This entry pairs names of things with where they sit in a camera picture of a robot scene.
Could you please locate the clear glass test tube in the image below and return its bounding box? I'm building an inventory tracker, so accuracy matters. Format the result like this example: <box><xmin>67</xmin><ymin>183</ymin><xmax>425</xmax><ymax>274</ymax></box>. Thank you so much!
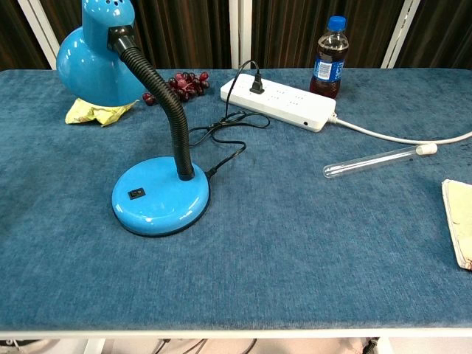
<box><xmin>323</xmin><ymin>142</ymin><xmax>438</xmax><ymax>181</ymax></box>

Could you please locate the yellow crumpled snack packet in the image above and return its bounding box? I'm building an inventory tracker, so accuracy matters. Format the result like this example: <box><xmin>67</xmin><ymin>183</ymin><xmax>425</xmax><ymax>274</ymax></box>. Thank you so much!
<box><xmin>65</xmin><ymin>97</ymin><xmax>140</xmax><ymax>128</ymax></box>

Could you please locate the dark brown curtain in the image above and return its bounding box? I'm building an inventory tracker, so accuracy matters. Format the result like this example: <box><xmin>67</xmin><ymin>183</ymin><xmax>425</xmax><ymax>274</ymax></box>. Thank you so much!
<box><xmin>0</xmin><ymin>0</ymin><xmax>472</xmax><ymax>71</ymax></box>

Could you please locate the blue desk lamp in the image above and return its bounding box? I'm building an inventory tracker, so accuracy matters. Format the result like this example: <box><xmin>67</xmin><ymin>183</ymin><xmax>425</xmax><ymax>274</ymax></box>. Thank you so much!
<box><xmin>55</xmin><ymin>0</ymin><xmax>212</xmax><ymax>237</ymax></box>

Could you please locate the cola bottle with blue cap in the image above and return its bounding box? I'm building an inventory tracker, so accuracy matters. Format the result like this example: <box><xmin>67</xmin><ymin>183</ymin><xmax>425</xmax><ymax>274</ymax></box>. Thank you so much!
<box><xmin>309</xmin><ymin>15</ymin><xmax>350</xmax><ymax>100</ymax></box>

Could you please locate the bunch of red grapes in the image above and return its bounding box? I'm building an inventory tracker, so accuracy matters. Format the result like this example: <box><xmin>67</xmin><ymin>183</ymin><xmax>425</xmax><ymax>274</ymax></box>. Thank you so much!
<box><xmin>167</xmin><ymin>71</ymin><xmax>211</xmax><ymax>103</ymax></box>

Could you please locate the blue velvet table cloth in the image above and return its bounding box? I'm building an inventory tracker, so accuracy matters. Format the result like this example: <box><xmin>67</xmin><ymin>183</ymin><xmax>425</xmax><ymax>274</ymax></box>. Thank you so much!
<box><xmin>0</xmin><ymin>68</ymin><xmax>472</xmax><ymax>331</ymax></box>

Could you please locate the cream folded cloth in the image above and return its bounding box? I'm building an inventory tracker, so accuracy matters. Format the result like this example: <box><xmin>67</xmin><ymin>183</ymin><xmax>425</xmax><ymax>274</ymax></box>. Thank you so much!
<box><xmin>441</xmin><ymin>178</ymin><xmax>472</xmax><ymax>272</ymax></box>

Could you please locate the white power strip cable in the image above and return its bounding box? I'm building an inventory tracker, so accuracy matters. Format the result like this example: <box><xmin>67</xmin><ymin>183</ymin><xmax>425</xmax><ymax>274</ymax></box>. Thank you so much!
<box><xmin>327</xmin><ymin>113</ymin><xmax>472</xmax><ymax>145</ymax></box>

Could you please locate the black lamp power cord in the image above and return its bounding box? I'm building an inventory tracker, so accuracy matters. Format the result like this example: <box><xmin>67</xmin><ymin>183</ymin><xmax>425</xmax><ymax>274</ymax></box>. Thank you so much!
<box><xmin>187</xmin><ymin>60</ymin><xmax>271</xmax><ymax>178</ymax></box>

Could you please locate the white power strip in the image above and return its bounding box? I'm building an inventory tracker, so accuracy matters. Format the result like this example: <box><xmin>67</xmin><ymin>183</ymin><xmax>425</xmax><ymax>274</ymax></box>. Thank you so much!
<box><xmin>220</xmin><ymin>73</ymin><xmax>337</xmax><ymax>133</ymax></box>

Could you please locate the white frame post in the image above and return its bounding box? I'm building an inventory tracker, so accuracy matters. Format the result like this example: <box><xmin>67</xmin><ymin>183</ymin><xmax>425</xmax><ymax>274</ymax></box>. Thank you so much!
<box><xmin>380</xmin><ymin>0</ymin><xmax>421</xmax><ymax>69</ymax></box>
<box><xmin>228</xmin><ymin>0</ymin><xmax>253</xmax><ymax>69</ymax></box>
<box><xmin>17</xmin><ymin>0</ymin><xmax>62</xmax><ymax>69</ymax></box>

